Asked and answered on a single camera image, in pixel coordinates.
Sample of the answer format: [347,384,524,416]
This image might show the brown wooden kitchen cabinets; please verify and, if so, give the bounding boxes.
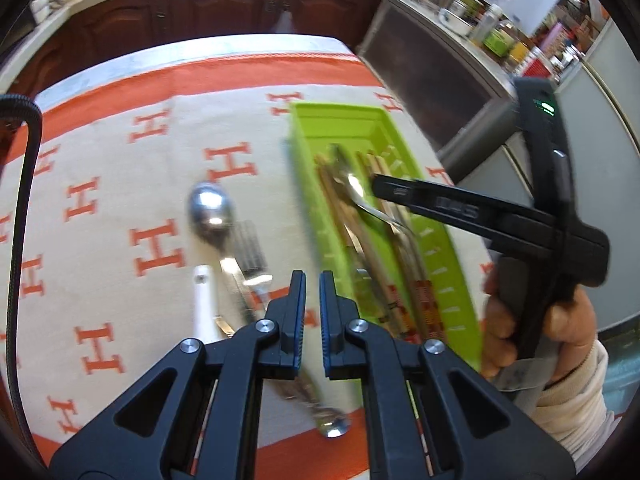
[10,0,382,97]

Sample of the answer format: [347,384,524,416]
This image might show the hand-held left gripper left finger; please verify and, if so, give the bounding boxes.
[48,270,307,480]

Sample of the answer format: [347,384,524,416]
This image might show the cream chopstick with red stripes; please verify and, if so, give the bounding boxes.
[356,152,417,342]

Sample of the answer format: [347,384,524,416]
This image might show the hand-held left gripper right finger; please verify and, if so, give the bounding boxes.
[319,270,577,480]

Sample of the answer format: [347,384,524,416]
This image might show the metal fork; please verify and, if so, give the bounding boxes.
[232,220,352,440]

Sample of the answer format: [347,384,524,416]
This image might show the green container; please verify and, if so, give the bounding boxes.
[482,29,515,57]

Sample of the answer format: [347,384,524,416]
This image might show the chopsticks in green basket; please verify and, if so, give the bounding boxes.
[377,156,445,337]

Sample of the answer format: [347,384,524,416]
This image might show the metal chopstick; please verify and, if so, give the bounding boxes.
[330,144,375,293]

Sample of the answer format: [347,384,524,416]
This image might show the white ceramic spoon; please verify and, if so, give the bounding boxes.
[192,264,224,345]

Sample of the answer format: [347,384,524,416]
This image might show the black cable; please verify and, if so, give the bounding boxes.
[0,93,45,453]

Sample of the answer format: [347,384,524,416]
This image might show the orange printed blanket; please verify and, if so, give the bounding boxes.
[0,50,501,466]

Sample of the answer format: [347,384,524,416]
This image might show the cream chopstick red striped end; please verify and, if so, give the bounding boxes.
[367,154,432,340]

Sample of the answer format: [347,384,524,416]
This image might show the large metal spoon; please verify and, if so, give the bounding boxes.
[187,182,259,334]

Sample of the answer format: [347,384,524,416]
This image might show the green plastic tray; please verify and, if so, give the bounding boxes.
[287,101,484,377]

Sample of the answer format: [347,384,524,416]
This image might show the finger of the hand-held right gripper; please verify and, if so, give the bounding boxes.
[371,173,437,211]

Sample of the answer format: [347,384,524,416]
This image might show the small metal spoon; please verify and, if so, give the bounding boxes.
[342,172,419,244]

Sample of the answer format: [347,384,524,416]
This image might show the white pot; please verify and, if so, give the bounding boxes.
[439,0,477,37]

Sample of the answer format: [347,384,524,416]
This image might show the person's right hand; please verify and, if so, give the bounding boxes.
[483,274,599,387]

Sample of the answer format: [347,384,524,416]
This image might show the person's right forearm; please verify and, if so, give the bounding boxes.
[529,344,617,457]

